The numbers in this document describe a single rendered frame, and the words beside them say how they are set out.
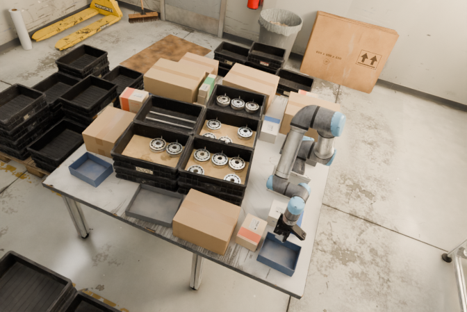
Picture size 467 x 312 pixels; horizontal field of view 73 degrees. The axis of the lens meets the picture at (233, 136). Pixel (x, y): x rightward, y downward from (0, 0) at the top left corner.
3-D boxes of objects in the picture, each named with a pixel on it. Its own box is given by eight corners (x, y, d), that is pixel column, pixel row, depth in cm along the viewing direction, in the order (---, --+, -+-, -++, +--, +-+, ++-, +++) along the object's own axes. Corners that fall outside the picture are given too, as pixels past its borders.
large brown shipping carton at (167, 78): (203, 89, 271) (206, 69, 257) (191, 110, 249) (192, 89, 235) (161, 78, 275) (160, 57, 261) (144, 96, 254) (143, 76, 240)
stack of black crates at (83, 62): (91, 80, 349) (83, 43, 318) (115, 88, 344) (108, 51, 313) (64, 99, 321) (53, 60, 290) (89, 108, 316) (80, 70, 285)
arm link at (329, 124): (313, 145, 202) (319, 101, 153) (336, 153, 197) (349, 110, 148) (306, 161, 198) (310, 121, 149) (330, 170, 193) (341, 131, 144)
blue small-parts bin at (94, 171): (113, 171, 197) (112, 164, 192) (96, 187, 187) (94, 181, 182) (88, 158, 202) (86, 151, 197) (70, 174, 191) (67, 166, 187)
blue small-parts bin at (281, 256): (298, 252, 174) (301, 246, 169) (291, 277, 163) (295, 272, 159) (265, 237, 178) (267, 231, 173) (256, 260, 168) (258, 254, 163)
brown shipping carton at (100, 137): (111, 122, 227) (108, 105, 216) (140, 130, 225) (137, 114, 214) (86, 150, 206) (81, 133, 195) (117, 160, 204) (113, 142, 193)
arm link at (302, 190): (292, 176, 162) (285, 191, 155) (313, 185, 159) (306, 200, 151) (290, 186, 168) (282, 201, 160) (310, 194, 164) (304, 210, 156)
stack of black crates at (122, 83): (122, 92, 342) (118, 64, 319) (146, 100, 337) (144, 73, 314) (98, 112, 314) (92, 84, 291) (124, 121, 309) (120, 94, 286)
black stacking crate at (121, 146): (191, 148, 205) (192, 135, 197) (176, 183, 183) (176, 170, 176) (133, 133, 207) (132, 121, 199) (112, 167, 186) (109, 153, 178)
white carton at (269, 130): (263, 123, 249) (265, 114, 243) (277, 127, 248) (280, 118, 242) (258, 140, 235) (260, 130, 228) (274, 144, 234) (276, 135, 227)
